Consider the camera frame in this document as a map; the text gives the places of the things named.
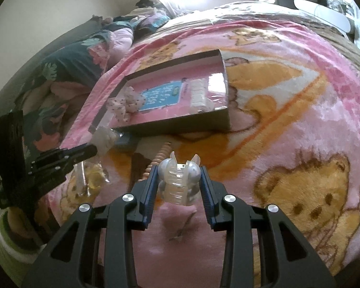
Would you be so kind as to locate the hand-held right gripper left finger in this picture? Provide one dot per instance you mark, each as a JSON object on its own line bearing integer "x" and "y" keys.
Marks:
{"x": 149, "y": 199}

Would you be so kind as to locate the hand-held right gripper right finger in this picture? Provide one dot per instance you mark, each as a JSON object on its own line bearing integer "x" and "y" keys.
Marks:
{"x": 206, "y": 199}

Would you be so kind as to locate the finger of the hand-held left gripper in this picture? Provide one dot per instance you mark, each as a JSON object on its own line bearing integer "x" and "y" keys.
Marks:
{"x": 79, "y": 153}

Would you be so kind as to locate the white frilly hair clip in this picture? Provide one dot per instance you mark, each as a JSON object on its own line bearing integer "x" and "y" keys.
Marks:
{"x": 105, "y": 138}

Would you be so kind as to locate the brown banana hair clip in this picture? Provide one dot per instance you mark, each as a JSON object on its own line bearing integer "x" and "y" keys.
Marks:
{"x": 138, "y": 168}

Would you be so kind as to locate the clear hair claw clip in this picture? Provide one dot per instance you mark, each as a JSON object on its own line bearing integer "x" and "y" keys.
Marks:
{"x": 177, "y": 180}

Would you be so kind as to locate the shallow pink cardboard box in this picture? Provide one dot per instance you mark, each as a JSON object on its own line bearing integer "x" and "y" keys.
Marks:
{"x": 174, "y": 117}

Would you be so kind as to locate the person's left forearm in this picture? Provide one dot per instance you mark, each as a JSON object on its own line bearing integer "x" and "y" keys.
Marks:
{"x": 6, "y": 246}

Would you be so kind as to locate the polka dot bow scrunchie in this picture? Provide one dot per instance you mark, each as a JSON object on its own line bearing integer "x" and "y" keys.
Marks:
{"x": 126, "y": 100}

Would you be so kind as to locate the dark floral quilt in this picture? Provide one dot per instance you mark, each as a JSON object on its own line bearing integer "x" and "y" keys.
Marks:
{"x": 69, "y": 57}

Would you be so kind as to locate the blue card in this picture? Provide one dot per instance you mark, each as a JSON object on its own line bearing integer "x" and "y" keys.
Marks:
{"x": 160, "y": 96}

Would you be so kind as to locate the white hair clip set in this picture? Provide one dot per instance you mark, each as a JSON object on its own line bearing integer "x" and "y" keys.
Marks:
{"x": 199, "y": 94}

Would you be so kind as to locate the grey headboard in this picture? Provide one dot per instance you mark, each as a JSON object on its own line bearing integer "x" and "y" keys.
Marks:
{"x": 33, "y": 51}

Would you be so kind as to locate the pink printed blanket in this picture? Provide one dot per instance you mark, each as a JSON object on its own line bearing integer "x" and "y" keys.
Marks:
{"x": 288, "y": 120}

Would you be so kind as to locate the purple teal pillow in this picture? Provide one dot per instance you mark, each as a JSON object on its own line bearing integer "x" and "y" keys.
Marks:
{"x": 154, "y": 21}

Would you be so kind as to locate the black item on pillow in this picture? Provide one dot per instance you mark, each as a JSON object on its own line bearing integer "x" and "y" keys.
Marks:
{"x": 145, "y": 4}

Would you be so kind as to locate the white bed footboard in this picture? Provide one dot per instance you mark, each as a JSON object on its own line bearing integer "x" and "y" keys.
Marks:
{"x": 324, "y": 15}

